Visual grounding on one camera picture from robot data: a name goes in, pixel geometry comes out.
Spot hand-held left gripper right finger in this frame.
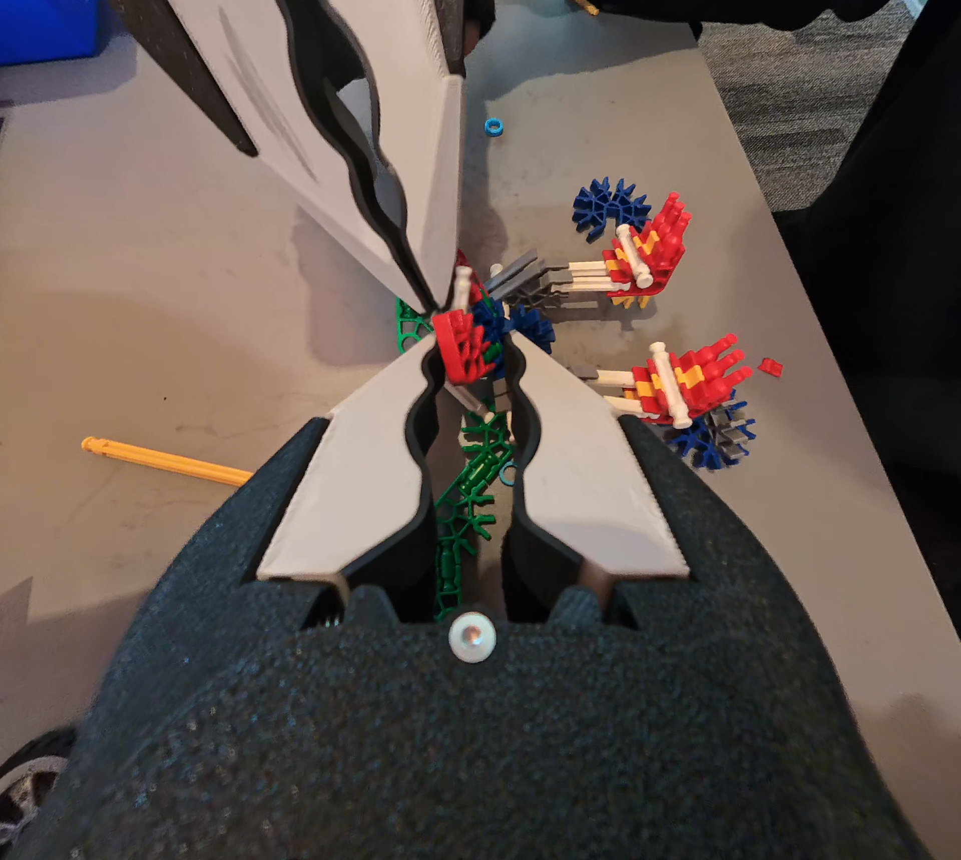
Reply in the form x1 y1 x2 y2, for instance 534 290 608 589
500 334 692 584

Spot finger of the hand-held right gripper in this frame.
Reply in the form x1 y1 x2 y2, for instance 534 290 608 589
152 0 439 312
305 0 467 308

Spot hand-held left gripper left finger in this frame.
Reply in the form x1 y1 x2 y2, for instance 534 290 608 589
256 334 446 584

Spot green connector chain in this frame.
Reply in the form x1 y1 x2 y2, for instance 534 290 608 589
394 297 520 622

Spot blue grey snowflake connector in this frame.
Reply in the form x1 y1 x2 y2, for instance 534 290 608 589
665 400 759 470

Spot long yellow rod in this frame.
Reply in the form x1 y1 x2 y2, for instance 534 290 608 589
81 435 254 487

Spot grey wheel with black tyre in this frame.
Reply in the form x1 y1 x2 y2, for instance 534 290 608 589
0 724 80 852

